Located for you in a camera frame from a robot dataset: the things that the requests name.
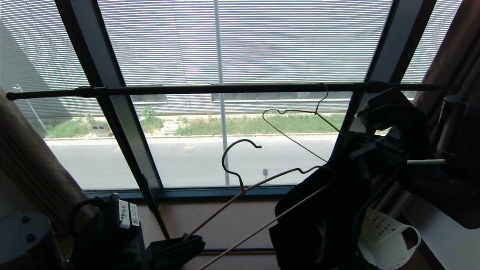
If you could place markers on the window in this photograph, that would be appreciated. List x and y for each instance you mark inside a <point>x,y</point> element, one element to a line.
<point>105,56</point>

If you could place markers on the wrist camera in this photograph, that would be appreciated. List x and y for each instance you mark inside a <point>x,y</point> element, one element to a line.
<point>393,112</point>
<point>112,217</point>

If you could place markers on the pink clothes hanger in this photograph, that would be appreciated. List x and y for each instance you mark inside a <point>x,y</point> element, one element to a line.
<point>223,161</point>
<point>300,111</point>

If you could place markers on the brown curtain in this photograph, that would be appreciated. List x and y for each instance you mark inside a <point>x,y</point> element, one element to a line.
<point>453,56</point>
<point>30,168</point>

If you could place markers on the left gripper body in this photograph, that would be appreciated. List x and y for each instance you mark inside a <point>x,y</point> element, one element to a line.
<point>112,255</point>

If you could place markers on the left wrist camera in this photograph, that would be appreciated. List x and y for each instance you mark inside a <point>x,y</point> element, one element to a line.
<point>112,217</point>

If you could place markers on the black clothes rack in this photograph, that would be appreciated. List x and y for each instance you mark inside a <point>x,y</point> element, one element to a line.
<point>187,89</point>

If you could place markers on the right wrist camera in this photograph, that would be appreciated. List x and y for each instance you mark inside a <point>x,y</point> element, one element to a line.
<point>393,112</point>

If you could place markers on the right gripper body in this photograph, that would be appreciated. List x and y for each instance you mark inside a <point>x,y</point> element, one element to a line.
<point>378,153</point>

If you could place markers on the black shorts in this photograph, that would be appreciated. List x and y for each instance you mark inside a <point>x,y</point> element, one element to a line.
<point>311,210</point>

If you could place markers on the white laundry basket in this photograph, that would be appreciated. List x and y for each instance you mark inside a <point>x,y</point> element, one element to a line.
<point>382,243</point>

